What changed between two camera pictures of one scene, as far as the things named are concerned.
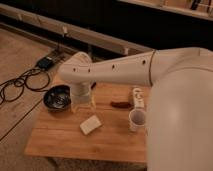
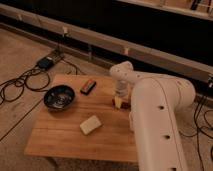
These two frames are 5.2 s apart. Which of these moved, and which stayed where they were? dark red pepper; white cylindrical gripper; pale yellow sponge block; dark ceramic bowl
Moved: white cylindrical gripper
Stayed: dark red pepper; dark ceramic bowl; pale yellow sponge block
